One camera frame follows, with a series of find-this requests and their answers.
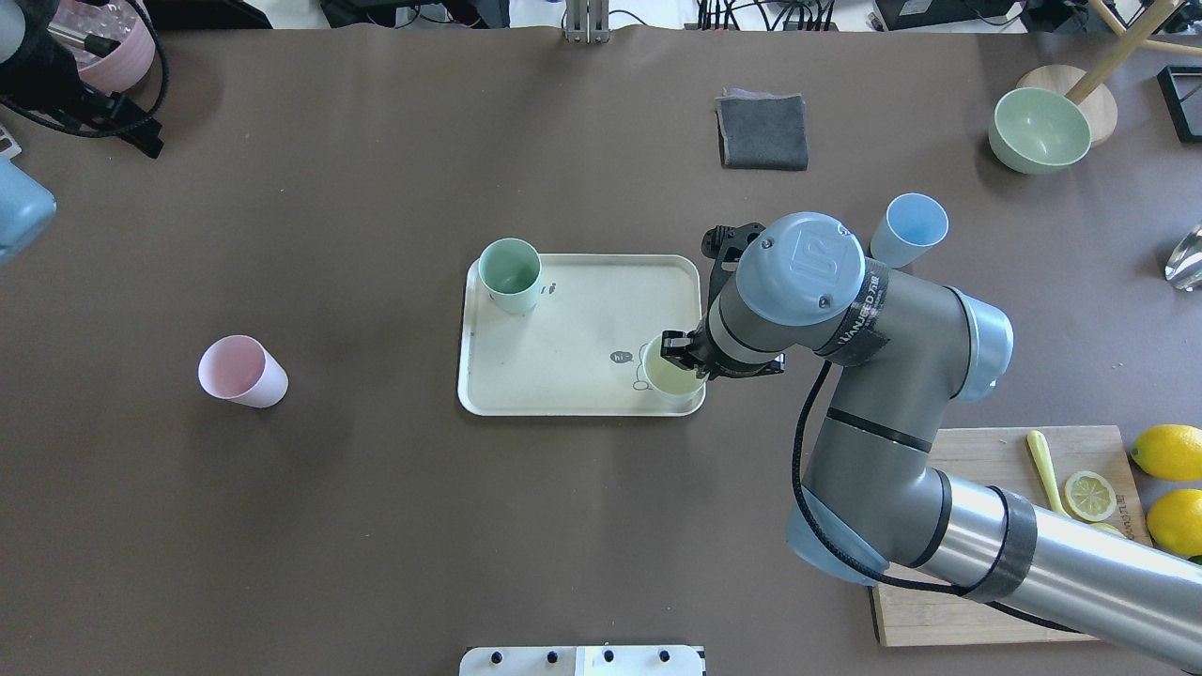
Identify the whole yellow lemon left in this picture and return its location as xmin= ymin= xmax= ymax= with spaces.
xmin=1130 ymin=423 xmax=1201 ymax=481

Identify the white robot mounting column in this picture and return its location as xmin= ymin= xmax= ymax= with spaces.
xmin=458 ymin=644 xmax=708 ymax=675

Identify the wooden cutting board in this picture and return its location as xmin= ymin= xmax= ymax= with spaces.
xmin=871 ymin=425 xmax=1154 ymax=648

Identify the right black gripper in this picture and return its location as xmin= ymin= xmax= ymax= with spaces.
xmin=660 ymin=324 xmax=786 ymax=380

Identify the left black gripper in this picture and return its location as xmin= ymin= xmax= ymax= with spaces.
xmin=1 ymin=38 xmax=166 ymax=159

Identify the green plastic bowl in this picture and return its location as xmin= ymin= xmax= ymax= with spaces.
xmin=988 ymin=88 xmax=1093 ymax=176

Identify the green plastic cup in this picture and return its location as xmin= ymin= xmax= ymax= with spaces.
xmin=477 ymin=237 xmax=542 ymax=315

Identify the aluminium frame post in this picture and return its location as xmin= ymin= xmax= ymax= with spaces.
xmin=563 ymin=0 xmax=609 ymax=45

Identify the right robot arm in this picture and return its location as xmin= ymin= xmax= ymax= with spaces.
xmin=651 ymin=210 xmax=1201 ymax=675

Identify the cream plastic cup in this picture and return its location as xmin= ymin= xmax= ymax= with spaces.
xmin=639 ymin=337 xmax=706 ymax=404

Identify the clear textured glass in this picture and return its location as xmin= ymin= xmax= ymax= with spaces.
xmin=1164 ymin=223 xmax=1201 ymax=292

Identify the cream plastic tray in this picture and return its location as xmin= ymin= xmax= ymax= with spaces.
xmin=456 ymin=253 xmax=706 ymax=419

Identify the wooden cup tree stand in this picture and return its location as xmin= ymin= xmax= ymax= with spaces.
xmin=1017 ymin=1 xmax=1200 ymax=148

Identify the whole yellow lemon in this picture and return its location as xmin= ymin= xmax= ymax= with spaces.
xmin=1130 ymin=423 xmax=1201 ymax=481
xmin=1146 ymin=488 xmax=1201 ymax=558

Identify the pink bowl with ice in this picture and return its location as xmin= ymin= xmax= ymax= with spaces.
xmin=52 ymin=0 xmax=156 ymax=95

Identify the dark grey folded cloth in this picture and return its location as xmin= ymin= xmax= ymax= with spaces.
xmin=716 ymin=89 xmax=809 ymax=172

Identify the pink plastic cup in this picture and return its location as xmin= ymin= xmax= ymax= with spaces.
xmin=197 ymin=336 xmax=288 ymax=409

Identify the yellow plastic knife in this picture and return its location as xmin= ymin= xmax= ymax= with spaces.
xmin=1025 ymin=429 xmax=1071 ymax=518

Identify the lemon half right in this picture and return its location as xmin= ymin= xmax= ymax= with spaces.
xmin=1063 ymin=470 xmax=1117 ymax=523

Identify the whole yellow lemon right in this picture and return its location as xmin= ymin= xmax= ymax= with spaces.
xmin=1146 ymin=488 xmax=1201 ymax=558

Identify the blue plastic cup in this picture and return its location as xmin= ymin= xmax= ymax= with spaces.
xmin=869 ymin=192 xmax=950 ymax=269

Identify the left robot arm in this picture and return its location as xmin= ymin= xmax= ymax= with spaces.
xmin=1 ymin=1 xmax=169 ymax=263

